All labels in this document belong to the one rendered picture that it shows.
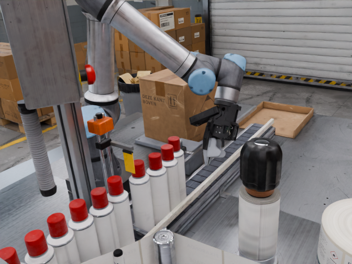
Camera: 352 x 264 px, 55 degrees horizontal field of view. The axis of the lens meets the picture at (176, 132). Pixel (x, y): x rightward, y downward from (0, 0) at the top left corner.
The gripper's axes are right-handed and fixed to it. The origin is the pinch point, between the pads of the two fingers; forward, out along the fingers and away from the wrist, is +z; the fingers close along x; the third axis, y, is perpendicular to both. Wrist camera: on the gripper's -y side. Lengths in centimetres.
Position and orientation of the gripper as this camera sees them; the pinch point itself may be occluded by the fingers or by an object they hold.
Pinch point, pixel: (205, 161)
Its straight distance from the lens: 111.2
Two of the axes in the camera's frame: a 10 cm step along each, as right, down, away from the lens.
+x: 5.3, 1.4, 8.4
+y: 8.2, 1.8, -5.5
